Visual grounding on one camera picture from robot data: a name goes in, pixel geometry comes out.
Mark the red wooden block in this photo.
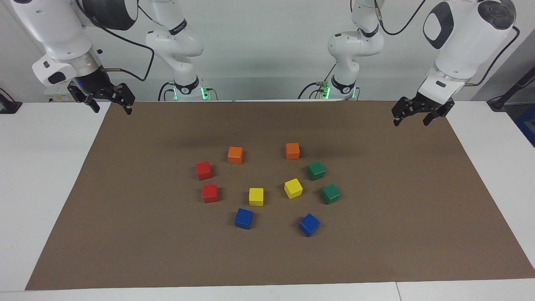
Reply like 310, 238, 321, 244
195, 161, 213, 181
202, 184, 219, 204

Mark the green wooden block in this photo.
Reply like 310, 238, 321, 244
307, 162, 326, 181
320, 184, 341, 205

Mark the black stand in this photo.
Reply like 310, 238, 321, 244
487, 67, 535, 111

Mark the black table clamp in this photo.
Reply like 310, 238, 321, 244
0, 88, 22, 114

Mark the blue crate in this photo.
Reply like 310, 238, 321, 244
515, 105, 535, 148

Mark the brown table mat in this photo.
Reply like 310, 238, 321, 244
25, 100, 535, 291

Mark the blue wooden block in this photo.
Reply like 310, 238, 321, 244
298, 214, 321, 237
234, 208, 254, 230

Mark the white wall box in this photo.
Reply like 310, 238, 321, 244
44, 85, 72, 102

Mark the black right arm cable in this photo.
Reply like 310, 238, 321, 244
96, 17, 155, 82

